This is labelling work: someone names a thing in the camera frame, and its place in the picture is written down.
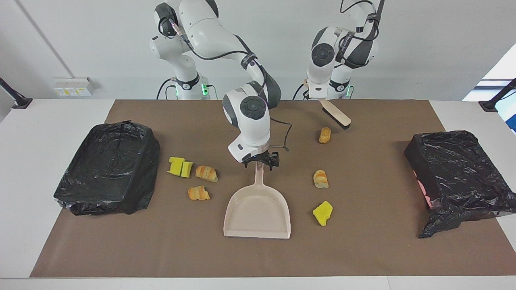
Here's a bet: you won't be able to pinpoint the beige hand brush black bristles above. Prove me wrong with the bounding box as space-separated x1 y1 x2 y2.
303 79 352 130

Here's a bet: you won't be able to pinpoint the black bag lined pink bin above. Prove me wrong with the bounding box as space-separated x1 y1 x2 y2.
404 130 516 239

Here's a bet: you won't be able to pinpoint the striped croissant piece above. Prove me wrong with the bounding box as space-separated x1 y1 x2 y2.
187 186 211 201
195 165 218 183

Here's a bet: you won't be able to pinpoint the large yellow sponge chunk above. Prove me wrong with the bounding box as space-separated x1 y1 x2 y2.
312 201 333 227

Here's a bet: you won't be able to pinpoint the white wall power socket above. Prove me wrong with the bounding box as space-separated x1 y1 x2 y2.
53 77 97 97

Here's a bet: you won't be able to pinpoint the brown table mat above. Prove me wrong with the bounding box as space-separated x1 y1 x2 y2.
29 99 516 278

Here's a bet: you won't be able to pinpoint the orange striped bread piece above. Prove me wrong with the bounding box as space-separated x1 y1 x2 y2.
313 170 329 189

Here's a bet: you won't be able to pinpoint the black clamp stand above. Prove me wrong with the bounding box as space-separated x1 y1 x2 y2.
479 78 516 112
0 77 33 110

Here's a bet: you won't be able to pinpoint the beige plastic dustpan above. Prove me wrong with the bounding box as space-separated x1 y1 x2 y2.
223 161 291 240

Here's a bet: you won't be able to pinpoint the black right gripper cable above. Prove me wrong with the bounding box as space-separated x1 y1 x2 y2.
159 12 292 152

